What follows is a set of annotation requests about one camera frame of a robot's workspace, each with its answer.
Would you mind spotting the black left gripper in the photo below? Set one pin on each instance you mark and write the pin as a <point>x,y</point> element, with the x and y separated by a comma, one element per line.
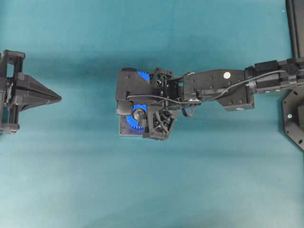
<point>12,76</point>

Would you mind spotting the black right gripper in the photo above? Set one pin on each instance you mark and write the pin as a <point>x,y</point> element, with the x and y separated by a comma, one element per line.
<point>163,105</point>

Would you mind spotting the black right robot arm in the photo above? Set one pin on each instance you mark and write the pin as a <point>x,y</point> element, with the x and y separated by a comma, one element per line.
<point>233,89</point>

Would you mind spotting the large blue gear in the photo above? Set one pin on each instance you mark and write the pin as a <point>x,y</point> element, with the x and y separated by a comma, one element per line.
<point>143,76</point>

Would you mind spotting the small blue gear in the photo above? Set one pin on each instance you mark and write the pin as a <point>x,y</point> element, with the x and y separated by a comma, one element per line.
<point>138,112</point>

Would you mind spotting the grey metal base plate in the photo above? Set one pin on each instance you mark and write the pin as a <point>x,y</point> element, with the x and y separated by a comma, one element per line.
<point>126,130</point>

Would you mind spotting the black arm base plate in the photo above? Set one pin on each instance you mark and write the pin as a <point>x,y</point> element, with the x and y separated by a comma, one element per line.
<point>293,116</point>

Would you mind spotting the black aluminium rail frame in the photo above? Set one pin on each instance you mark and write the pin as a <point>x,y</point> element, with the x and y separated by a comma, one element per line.
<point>295,15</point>

